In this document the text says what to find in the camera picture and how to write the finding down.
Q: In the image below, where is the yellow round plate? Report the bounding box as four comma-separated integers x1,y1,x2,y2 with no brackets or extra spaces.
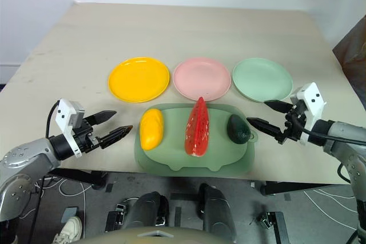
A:
108,57,171,103

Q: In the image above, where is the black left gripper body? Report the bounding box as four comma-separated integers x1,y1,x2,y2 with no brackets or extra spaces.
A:
73,118,102,155

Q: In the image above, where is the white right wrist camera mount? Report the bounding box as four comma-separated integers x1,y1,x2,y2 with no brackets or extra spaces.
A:
289,82,328,145

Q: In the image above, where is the black stand foot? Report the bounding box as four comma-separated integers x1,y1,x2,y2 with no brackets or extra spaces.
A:
104,203,128,234
258,211,290,244

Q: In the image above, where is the green silicone tray mat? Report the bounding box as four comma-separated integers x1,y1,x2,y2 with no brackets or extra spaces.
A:
134,102,260,177

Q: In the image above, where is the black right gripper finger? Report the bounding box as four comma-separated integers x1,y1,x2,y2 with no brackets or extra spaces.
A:
246,117,283,139
264,99,293,114

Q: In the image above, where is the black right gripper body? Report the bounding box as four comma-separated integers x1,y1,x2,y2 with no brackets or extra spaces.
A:
276,101,309,145

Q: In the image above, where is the yellow mango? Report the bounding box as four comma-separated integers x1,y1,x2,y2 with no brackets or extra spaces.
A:
139,108,165,151

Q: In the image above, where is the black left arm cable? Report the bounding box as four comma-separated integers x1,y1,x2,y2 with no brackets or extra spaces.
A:
45,101,62,138

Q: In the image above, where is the light green round plate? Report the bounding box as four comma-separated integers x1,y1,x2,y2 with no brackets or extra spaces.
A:
232,58,294,103

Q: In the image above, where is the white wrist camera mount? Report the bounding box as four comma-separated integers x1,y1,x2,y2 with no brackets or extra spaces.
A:
55,98,86,158
289,82,328,145

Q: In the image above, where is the grey robot torso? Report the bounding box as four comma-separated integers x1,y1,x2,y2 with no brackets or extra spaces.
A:
68,227,220,244

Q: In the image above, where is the black table frame bar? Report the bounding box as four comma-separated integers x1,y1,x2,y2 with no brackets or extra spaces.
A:
261,181,345,197
45,167,109,190

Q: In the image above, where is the white sneaker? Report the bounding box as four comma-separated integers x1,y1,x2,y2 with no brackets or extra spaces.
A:
52,216,83,244

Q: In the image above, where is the white floor cable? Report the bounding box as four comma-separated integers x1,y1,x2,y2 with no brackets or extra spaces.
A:
58,176,97,219
302,187,359,208

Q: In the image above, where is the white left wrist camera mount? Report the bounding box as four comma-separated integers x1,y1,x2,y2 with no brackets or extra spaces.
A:
55,98,86,158

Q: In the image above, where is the brown paper bag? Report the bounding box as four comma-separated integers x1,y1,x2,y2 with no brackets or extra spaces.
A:
332,14,366,106

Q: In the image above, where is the red watermelon slice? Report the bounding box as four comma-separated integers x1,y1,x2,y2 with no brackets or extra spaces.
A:
184,97,210,158

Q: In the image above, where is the small grey block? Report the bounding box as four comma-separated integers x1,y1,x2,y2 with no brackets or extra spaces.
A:
61,206,78,224

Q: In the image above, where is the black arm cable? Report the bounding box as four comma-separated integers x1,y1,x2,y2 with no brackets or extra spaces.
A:
293,114,366,145
45,101,62,138

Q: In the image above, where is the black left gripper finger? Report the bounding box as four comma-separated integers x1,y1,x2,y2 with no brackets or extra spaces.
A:
98,125,134,150
85,110,118,127

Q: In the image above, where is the pink round plate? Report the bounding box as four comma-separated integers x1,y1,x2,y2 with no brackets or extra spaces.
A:
172,57,232,102

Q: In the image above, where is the dark green avocado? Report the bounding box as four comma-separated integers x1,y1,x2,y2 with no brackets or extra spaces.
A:
227,114,253,144

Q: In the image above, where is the dark rounded robot leg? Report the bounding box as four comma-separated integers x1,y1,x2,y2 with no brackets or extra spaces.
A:
198,183,238,244
125,191,170,234

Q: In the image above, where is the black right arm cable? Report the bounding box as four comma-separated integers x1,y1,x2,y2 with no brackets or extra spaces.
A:
293,114,366,145

